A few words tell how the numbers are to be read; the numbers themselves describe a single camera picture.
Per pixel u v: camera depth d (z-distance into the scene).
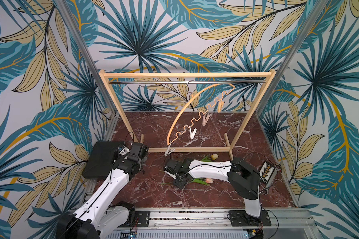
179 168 0.63
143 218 0.73
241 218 0.72
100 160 0.86
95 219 0.40
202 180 0.85
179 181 0.76
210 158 0.95
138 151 0.61
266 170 0.89
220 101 1.15
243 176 0.52
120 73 0.96
